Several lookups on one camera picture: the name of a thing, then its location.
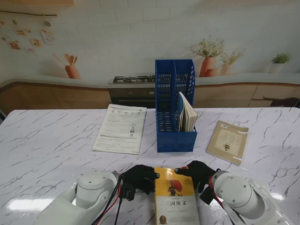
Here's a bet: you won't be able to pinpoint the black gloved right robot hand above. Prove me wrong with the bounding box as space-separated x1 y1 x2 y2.
174 160 218 193

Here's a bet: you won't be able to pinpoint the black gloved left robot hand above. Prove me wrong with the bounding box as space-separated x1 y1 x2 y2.
121 165 161 195

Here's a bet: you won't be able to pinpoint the yellow and white cover book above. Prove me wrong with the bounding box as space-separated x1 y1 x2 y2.
154 166 200 225

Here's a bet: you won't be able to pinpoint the light blue cover book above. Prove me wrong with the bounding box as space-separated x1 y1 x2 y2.
177 91 198 133

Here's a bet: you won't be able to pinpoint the beige cover book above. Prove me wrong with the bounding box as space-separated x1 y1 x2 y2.
205 120 249 166

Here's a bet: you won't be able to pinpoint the blue plastic file holder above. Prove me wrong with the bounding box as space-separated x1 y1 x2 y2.
155 59 198 153

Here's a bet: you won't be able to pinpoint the white printed worksheet booklet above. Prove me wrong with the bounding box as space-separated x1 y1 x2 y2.
91 104 148 155

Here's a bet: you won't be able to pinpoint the gas hob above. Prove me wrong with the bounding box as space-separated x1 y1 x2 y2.
112 75 157 84

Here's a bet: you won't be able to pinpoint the hanging white note card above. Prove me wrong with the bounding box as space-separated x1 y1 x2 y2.
41 29 56 45

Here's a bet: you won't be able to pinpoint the right arm red black cables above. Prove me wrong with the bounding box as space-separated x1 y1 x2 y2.
208 174 247 223

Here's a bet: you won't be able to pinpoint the arm red black cables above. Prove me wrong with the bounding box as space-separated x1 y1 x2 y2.
93 173 125 225
208 174 247 223

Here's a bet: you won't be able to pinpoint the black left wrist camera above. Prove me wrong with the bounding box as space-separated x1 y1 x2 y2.
121 182 136 202

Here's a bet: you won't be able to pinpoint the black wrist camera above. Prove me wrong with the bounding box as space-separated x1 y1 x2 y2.
121 182 136 202
199 186 215 204

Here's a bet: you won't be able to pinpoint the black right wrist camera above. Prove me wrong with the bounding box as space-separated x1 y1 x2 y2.
199 186 215 204

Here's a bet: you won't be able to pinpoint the left arm red black cables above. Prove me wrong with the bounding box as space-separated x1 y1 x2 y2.
93 173 125 225

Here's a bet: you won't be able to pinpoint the wooden hanging rail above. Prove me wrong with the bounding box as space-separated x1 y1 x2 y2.
0 10 58 17

